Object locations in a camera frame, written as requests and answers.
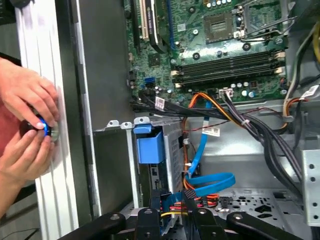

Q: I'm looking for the black graphics card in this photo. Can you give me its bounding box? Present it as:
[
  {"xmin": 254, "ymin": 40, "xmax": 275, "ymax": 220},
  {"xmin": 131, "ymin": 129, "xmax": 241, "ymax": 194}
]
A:
[{"xmin": 146, "ymin": 0, "xmax": 169, "ymax": 54}]

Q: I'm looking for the CPU socket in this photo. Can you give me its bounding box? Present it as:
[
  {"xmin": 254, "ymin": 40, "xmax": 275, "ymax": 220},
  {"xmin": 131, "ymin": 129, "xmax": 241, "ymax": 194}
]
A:
[{"xmin": 202, "ymin": 11, "xmax": 236, "ymax": 45}]

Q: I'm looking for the hard disk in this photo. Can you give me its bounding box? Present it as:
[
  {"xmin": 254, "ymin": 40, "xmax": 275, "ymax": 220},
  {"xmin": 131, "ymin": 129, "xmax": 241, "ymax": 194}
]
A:
[{"xmin": 133, "ymin": 124, "xmax": 187, "ymax": 240}]

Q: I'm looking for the green motherboard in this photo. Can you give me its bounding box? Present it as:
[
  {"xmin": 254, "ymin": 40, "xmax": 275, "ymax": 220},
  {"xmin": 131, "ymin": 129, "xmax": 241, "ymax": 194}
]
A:
[{"xmin": 124, "ymin": 0, "xmax": 288, "ymax": 106}]

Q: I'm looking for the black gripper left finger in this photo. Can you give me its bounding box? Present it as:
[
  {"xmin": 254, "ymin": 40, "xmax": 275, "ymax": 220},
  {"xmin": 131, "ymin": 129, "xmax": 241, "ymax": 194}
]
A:
[{"xmin": 57, "ymin": 189, "xmax": 161, "ymax": 240}]

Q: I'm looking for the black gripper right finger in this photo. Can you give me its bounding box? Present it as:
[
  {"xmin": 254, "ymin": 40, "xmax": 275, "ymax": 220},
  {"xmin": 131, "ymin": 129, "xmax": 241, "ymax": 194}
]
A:
[{"xmin": 183, "ymin": 189, "xmax": 303, "ymax": 240}]

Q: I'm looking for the round black tool blue ring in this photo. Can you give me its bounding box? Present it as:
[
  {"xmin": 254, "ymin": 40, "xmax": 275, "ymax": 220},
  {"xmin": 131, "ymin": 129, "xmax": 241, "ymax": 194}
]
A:
[{"xmin": 21, "ymin": 114, "xmax": 61, "ymax": 141}]

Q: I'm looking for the cream expansion slot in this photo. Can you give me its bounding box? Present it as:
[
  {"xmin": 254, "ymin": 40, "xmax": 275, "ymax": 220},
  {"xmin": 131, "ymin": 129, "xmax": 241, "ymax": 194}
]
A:
[{"xmin": 139, "ymin": 0, "xmax": 149, "ymax": 43}]

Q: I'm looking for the grey optical drive cage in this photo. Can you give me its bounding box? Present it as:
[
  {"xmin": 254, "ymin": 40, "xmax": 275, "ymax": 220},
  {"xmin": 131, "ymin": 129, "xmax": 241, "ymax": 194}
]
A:
[{"xmin": 301, "ymin": 148, "xmax": 320, "ymax": 227}]

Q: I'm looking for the blue expansion slot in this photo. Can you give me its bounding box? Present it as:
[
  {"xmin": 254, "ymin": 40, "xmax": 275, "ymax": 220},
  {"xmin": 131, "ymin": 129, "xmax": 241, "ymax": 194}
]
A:
[{"xmin": 166, "ymin": 0, "xmax": 175, "ymax": 50}]

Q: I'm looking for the thick black wire bundle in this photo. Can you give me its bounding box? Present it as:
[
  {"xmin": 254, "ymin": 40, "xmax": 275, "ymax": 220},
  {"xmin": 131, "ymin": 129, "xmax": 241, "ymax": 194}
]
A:
[{"xmin": 129, "ymin": 89, "xmax": 305, "ymax": 201}]

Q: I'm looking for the person left hand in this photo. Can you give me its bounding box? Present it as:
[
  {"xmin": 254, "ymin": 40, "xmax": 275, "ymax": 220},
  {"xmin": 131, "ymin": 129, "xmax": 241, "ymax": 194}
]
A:
[{"xmin": 0, "ymin": 57, "xmax": 60, "ymax": 130}]

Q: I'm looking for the metal socket cover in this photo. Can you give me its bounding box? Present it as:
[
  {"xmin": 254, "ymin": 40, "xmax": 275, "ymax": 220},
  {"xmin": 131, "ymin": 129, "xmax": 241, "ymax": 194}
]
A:
[{"xmin": 234, "ymin": 0, "xmax": 288, "ymax": 41}]

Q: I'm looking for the person right hand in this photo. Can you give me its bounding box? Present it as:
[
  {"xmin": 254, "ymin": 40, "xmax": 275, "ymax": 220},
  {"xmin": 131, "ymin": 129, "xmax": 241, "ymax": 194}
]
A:
[{"xmin": 0, "ymin": 129, "xmax": 55, "ymax": 187}]

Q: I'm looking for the blue data wire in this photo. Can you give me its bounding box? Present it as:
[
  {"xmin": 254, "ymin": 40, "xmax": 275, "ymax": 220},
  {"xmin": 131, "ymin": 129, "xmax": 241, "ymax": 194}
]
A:
[{"xmin": 185, "ymin": 99, "xmax": 237, "ymax": 199}]

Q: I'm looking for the black open PC case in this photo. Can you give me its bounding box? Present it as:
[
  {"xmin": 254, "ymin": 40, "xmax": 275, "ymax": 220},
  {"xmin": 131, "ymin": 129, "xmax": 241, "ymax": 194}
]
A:
[{"xmin": 54, "ymin": 0, "xmax": 320, "ymax": 240}]

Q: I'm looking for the thin metal locking lever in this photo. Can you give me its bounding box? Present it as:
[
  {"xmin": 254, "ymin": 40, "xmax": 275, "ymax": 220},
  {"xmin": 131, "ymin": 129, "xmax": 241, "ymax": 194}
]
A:
[{"xmin": 241, "ymin": 15, "xmax": 299, "ymax": 41}]

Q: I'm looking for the orange black wire bundle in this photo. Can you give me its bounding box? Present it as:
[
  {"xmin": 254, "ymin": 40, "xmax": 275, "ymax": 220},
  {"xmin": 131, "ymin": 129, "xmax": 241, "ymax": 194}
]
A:
[{"xmin": 188, "ymin": 91, "xmax": 247, "ymax": 127}]

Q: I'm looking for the grey metal disk bay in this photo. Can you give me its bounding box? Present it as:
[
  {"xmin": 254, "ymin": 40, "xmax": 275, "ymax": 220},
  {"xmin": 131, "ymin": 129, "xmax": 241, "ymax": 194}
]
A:
[{"xmin": 93, "ymin": 116, "xmax": 188, "ymax": 226}]

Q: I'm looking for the grey power supply unit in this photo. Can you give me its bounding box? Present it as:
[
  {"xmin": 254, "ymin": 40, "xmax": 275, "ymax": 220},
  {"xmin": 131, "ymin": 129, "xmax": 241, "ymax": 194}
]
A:
[{"xmin": 286, "ymin": 0, "xmax": 320, "ymax": 32}]

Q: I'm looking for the black RAM slot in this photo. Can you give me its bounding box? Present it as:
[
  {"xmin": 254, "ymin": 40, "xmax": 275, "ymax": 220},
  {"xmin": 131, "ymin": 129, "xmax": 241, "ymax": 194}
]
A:
[
  {"xmin": 172, "ymin": 49, "xmax": 286, "ymax": 71},
  {"xmin": 173, "ymin": 67, "xmax": 286, "ymax": 88},
  {"xmin": 172, "ymin": 56, "xmax": 286, "ymax": 76},
  {"xmin": 172, "ymin": 62, "xmax": 286, "ymax": 82}
]

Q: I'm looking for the person red shirt trunk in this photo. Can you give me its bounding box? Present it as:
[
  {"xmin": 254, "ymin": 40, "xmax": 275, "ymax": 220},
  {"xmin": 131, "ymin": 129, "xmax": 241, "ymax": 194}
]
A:
[{"xmin": 0, "ymin": 98, "xmax": 24, "ymax": 157}]

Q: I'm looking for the orange red power wire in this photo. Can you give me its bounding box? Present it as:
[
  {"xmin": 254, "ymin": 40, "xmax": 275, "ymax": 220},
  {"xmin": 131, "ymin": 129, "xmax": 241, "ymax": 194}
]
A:
[{"xmin": 159, "ymin": 116, "xmax": 220, "ymax": 220}]

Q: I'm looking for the yellow black wire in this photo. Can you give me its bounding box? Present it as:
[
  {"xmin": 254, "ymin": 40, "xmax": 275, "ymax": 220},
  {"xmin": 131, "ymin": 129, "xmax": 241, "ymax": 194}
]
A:
[{"xmin": 311, "ymin": 22, "xmax": 320, "ymax": 65}]

